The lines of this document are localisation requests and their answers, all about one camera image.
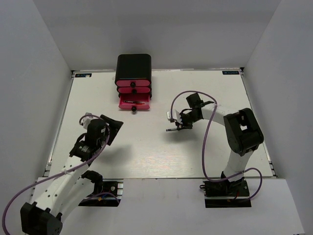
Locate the purple pen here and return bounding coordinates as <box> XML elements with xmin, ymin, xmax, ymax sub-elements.
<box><xmin>166</xmin><ymin>128</ymin><xmax>177</xmax><ymax>132</ymax></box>

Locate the pink drawer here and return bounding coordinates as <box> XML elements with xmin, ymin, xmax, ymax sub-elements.
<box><xmin>115</xmin><ymin>79</ymin><xmax>151</xmax><ymax>88</ymax></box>
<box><xmin>118</xmin><ymin>94</ymin><xmax>150</xmax><ymax>112</ymax></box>
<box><xmin>117</xmin><ymin>87</ymin><xmax>151</xmax><ymax>94</ymax></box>

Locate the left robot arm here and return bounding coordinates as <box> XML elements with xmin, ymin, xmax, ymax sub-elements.
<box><xmin>20</xmin><ymin>113</ymin><xmax>123</xmax><ymax>235</ymax></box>

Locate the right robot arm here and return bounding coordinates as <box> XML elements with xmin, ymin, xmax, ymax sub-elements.
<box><xmin>168</xmin><ymin>91</ymin><xmax>264</xmax><ymax>195</ymax></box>

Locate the right blue label sticker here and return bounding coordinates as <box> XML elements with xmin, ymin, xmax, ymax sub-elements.
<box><xmin>222</xmin><ymin>70</ymin><xmax>240</xmax><ymax>75</ymax></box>

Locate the blue label sticker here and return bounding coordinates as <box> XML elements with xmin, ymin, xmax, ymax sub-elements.
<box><xmin>222</xmin><ymin>70</ymin><xmax>240</xmax><ymax>75</ymax></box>
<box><xmin>75</xmin><ymin>73</ymin><xmax>92</xmax><ymax>78</ymax></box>

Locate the left blue label sticker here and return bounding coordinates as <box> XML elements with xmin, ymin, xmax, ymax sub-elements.
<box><xmin>75</xmin><ymin>73</ymin><xmax>92</xmax><ymax>78</ymax></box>

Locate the black drawer cabinet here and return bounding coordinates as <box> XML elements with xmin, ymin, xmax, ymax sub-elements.
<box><xmin>114</xmin><ymin>54</ymin><xmax>152</xmax><ymax>98</ymax></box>

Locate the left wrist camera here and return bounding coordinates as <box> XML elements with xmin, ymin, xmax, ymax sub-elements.
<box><xmin>79</xmin><ymin>113</ymin><xmax>99</xmax><ymax>130</ymax></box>

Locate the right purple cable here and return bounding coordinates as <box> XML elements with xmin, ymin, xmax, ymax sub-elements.
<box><xmin>170</xmin><ymin>91</ymin><xmax>263</xmax><ymax>202</ymax></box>

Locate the purple cable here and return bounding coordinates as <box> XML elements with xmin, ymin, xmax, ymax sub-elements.
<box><xmin>2</xmin><ymin>115</ymin><xmax>122</xmax><ymax>235</ymax></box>
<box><xmin>170</xmin><ymin>91</ymin><xmax>263</xmax><ymax>202</ymax></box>

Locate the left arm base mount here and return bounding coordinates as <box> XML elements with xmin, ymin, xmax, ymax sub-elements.
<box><xmin>79</xmin><ymin>179</ymin><xmax>123</xmax><ymax>207</ymax></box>

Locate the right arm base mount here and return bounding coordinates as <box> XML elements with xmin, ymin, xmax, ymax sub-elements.
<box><xmin>199</xmin><ymin>179</ymin><xmax>251</xmax><ymax>208</ymax></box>

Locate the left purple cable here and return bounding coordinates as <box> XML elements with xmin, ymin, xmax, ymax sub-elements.
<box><xmin>2</xmin><ymin>115</ymin><xmax>122</xmax><ymax>235</ymax></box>

